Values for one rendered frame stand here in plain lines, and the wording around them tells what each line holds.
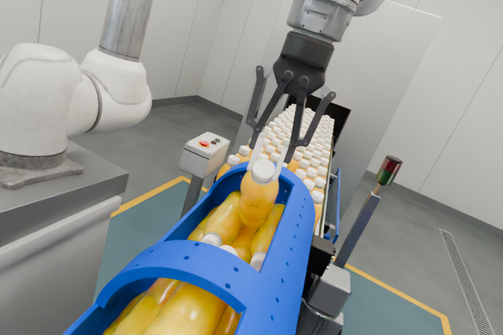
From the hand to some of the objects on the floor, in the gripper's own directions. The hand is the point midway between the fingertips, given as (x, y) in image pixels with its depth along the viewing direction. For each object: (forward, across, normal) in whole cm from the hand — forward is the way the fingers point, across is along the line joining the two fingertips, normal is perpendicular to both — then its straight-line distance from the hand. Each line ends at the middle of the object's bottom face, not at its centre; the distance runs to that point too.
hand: (269, 156), depth 54 cm
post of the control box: (+133, -30, +56) cm, 147 cm away
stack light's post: (+134, +35, +73) cm, 156 cm away
